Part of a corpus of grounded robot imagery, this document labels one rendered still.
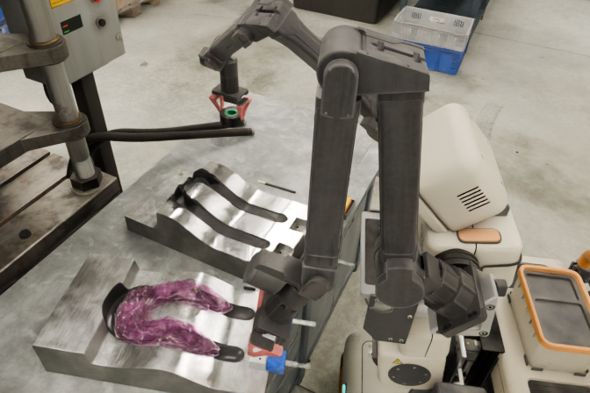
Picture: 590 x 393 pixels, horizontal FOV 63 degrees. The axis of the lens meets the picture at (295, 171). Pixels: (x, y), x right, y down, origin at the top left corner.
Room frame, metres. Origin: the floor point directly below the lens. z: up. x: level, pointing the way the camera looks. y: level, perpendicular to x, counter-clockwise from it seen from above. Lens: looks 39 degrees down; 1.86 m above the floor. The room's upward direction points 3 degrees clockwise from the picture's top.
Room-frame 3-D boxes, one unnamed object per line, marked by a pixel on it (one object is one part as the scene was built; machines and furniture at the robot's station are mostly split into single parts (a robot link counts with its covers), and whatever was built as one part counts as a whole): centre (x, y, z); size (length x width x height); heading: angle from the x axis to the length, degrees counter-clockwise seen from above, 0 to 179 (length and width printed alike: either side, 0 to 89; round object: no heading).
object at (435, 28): (3.94, -1.10, 0.28); 0.61 x 0.41 x 0.15; 66
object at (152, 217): (1.00, 0.21, 0.87); 0.50 x 0.26 x 0.14; 66
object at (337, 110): (0.53, -0.05, 1.40); 0.11 x 0.06 x 0.43; 175
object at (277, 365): (0.56, 0.01, 0.86); 0.13 x 0.05 x 0.05; 83
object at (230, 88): (1.34, 0.22, 1.11); 0.10 x 0.07 x 0.07; 65
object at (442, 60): (3.94, -1.10, 0.11); 0.61 x 0.41 x 0.22; 66
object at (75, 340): (0.64, 0.27, 0.86); 0.50 x 0.26 x 0.11; 83
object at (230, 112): (1.34, 0.22, 0.99); 0.08 x 0.08 x 0.04
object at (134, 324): (0.65, 0.27, 0.90); 0.26 x 0.18 x 0.08; 83
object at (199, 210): (0.98, 0.20, 0.92); 0.35 x 0.16 x 0.09; 66
